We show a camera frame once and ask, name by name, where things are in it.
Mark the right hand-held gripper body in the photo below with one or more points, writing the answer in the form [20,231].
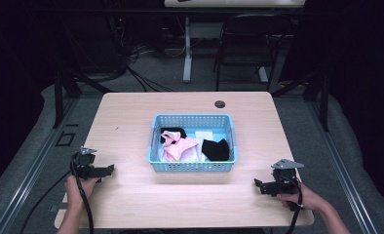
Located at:
[286,177]

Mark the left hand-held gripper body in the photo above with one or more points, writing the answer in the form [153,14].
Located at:
[84,162]

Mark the person's left hand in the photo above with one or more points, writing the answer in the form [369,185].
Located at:
[79,188]

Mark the person's right hand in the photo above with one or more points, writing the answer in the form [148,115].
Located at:
[305,198]

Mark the blue plastic basket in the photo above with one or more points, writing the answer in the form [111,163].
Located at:
[227,139]

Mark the large black cloth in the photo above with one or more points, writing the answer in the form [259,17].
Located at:
[216,150]

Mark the black metal stand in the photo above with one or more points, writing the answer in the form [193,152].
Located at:
[61,94]
[323,97]

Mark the pink cloth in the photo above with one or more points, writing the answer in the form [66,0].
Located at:
[179,148]

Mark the white folded cloth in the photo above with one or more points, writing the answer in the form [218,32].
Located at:
[203,135]

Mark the small black cloth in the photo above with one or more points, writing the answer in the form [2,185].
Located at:
[177,130]

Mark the white desk leg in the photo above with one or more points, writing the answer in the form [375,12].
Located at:
[187,55]

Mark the black folding chair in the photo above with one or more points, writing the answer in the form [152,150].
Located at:
[251,42]

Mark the light background desk top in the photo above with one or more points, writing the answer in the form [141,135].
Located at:
[235,3]

